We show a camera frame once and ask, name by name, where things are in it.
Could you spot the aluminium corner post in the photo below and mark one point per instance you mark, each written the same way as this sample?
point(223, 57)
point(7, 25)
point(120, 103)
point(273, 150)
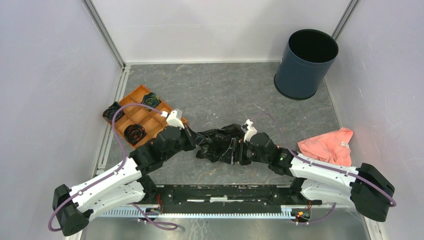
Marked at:
point(343, 21)
point(94, 14)

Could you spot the black trash bag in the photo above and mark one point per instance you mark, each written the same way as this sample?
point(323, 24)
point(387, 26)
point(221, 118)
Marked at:
point(219, 144)

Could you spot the left aluminium corner post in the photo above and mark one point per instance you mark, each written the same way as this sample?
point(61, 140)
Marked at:
point(94, 14)

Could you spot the dark blue trash bin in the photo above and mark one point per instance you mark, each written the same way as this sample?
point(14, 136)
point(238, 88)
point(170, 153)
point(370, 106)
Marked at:
point(307, 57)

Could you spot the black bag roll upper tray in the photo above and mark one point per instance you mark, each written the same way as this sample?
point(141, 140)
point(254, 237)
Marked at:
point(151, 100)

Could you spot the black bag roll lower tray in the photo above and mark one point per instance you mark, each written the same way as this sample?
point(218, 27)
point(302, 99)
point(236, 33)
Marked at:
point(134, 133)

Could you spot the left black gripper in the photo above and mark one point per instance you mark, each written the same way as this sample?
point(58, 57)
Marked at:
point(192, 137)

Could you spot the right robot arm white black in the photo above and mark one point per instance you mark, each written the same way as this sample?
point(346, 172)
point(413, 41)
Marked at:
point(364, 187)

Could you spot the pink cloth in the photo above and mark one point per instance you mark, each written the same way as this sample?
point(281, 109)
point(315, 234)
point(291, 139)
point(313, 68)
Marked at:
point(331, 147)

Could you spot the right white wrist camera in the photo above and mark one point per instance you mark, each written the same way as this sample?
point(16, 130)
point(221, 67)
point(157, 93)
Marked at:
point(249, 130)

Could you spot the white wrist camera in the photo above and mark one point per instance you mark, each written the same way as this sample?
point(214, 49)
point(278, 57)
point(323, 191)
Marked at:
point(174, 119)
point(249, 130)

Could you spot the white toothed cable duct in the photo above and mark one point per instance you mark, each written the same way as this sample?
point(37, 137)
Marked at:
point(133, 212)

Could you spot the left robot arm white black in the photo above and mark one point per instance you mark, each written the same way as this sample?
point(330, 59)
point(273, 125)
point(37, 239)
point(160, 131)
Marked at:
point(74, 207)

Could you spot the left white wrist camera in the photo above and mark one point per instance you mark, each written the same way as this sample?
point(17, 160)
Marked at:
point(174, 119)

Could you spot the right aluminium corner post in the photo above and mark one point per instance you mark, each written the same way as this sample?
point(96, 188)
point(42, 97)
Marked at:
point(343, 21)

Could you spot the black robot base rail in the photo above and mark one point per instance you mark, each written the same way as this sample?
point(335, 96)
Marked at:
point(225, 199)

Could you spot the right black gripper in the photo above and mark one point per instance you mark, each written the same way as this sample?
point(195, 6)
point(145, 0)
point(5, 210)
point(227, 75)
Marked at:
point(238, 145)

